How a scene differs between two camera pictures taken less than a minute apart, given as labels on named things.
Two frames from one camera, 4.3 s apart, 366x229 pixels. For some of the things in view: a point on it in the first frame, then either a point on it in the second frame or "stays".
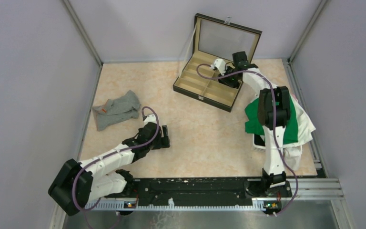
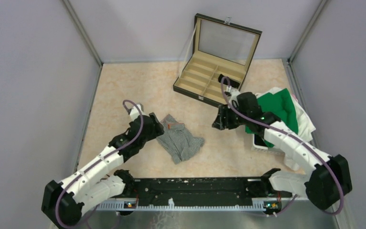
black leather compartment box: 215,39 stays
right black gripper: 223,78 to 222,120
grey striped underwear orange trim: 110,112 to 177,142
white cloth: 292,152 stays
